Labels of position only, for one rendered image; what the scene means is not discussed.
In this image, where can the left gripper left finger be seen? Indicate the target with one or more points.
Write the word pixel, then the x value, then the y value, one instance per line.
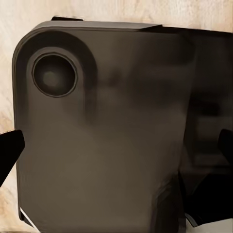
pixel 11 146

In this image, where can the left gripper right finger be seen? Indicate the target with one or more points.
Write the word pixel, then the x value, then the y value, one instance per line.
pixel 225 144

